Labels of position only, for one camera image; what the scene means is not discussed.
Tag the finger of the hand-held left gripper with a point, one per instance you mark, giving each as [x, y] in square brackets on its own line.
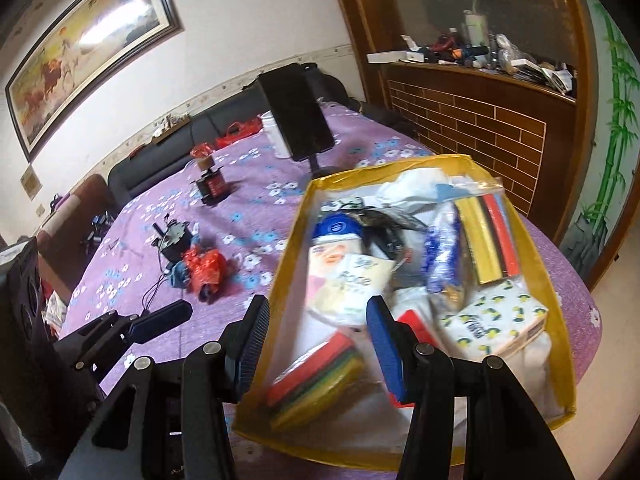
[160, 317]
[100, 328]

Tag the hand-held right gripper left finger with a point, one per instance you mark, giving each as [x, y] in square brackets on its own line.
[252, 342]

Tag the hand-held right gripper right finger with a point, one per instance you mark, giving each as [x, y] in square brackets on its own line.
[387, 355]

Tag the plain white tissue pack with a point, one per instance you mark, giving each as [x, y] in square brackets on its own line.
[362, 285]

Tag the red yellow green sponge pack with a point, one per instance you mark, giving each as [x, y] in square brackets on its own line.
[315, 385]

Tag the pink tissue pack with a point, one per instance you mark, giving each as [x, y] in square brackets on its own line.
[322, 270]

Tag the lemon print tissue pack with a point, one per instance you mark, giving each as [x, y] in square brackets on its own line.
[492, 322]

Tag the blue patterned snack bag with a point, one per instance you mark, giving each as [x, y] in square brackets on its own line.
[445, 255]

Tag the yellow black red sponge pack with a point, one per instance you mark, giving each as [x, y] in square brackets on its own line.
[490, 237]

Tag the yellow trimmed clear storage box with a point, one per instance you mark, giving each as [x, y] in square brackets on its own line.
[550, 280]

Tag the red plastic bag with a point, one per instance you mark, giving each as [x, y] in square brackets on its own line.
[205, 272]

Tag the black round motor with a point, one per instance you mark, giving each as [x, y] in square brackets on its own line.
[175, 237]

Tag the brown chair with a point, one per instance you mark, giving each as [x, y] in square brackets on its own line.
[70, 230]

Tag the white bag with red label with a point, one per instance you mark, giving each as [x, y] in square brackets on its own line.
[500, 385]

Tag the blue and white tissue pack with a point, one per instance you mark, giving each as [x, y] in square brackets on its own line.
[337, 227]

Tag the purple flowered tablecloth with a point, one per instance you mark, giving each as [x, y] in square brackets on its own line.
[240, 195]

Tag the black sofa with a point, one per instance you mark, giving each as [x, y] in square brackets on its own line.
[160, 155]

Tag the crumpled white tissue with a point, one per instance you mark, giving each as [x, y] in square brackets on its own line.
[410, 187]

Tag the small red wrapper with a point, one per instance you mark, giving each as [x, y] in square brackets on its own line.
[201, 150]

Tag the white plastic jar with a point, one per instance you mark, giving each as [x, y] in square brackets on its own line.
[277, 135]

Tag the black phone on stand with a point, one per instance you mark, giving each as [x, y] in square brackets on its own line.
[297, 110]

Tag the wooden brick pattern counter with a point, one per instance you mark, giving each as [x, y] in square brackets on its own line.
[470, 120]

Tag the framed horse painting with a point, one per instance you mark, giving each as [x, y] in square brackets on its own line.
[85, 50]

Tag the clutter of small items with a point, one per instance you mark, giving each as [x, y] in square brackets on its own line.
[500, 55]

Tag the yellow wall sign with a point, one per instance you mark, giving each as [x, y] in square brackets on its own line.
[31, 181]

